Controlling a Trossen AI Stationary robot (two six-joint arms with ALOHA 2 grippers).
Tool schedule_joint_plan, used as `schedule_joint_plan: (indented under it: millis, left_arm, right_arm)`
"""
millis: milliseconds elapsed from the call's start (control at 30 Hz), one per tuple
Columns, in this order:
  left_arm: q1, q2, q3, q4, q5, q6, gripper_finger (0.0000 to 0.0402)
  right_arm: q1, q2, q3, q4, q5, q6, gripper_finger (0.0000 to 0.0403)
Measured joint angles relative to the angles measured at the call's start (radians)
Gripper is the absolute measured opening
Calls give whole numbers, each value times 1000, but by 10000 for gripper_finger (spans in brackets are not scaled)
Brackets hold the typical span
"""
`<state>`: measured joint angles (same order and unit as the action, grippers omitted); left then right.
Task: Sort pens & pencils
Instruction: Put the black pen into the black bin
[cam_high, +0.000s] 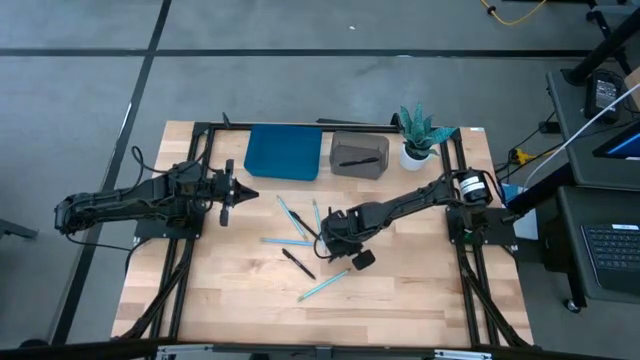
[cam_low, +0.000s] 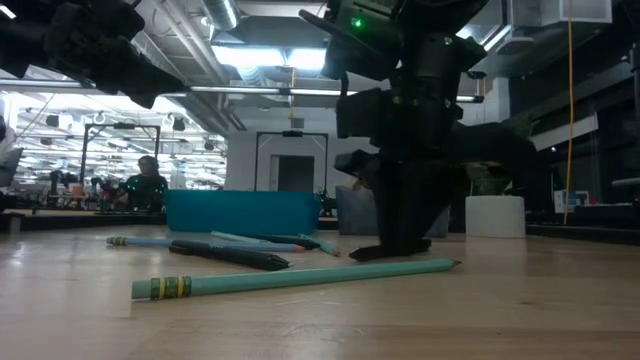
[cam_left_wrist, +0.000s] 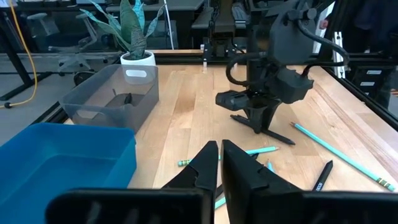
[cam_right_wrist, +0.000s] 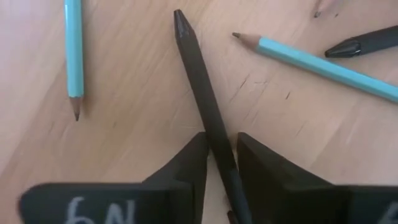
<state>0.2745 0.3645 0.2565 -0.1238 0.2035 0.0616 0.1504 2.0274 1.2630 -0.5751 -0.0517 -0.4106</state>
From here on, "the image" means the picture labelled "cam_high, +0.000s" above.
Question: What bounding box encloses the white cable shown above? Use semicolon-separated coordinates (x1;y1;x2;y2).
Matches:
522;82;640;190

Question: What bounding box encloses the teal pencil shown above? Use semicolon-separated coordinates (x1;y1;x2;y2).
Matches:
275;194;309;241
298;268;352;303
312;198;325;235

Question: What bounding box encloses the black aluminium table frame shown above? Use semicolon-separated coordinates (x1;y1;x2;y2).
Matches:
112;112;534;351

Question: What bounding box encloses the black pen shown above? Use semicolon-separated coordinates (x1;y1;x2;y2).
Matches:
281;247;317;281
338;156;381;168
288;209;321;240

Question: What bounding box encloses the yellow cable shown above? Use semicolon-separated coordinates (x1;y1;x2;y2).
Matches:
479;0;549;26

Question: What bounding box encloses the grey felt bin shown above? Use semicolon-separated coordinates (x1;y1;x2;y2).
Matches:
328;130;390;181

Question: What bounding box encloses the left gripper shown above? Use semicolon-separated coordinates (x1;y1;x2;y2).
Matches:
208;158;260;228

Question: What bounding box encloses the black desk crossbar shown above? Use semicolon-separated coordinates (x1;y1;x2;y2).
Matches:
504;162;576;224

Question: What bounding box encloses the tablet with blue screen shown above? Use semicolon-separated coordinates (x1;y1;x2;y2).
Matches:
592;122;640;161

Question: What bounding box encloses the black desk leg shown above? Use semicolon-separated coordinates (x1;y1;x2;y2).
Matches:
564;9;640;86

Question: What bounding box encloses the light blue pencil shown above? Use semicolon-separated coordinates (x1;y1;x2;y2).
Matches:
259;237;315;247

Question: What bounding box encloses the grey side desk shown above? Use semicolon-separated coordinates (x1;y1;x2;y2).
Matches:
554;185;640;306
544;59;640;191

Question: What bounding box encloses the grey chair leg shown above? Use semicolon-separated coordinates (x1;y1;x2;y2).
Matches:
0;218;39;241

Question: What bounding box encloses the white and blue box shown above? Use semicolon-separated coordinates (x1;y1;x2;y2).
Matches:
501;182;540;241

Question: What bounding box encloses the green snake plant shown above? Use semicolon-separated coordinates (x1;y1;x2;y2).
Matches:
398;103;457;161

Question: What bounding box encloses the white plant pot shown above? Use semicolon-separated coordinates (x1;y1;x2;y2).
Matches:
399;143;432;172

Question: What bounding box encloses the yellow plug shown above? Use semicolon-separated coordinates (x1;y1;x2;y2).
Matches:
508;147;537;167

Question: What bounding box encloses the blue felt bin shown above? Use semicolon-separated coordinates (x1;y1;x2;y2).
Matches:
243;123;324;182

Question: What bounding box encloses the dark laptop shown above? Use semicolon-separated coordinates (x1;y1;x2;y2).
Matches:
579;222;640;296

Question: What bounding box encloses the silver aluminium bar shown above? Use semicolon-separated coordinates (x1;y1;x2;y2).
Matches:
154;343;494;360

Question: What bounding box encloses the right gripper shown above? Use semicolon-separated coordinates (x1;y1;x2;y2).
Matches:
314;207;377;272

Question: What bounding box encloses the black power brick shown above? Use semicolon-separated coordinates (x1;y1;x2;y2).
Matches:
583;69;624;125

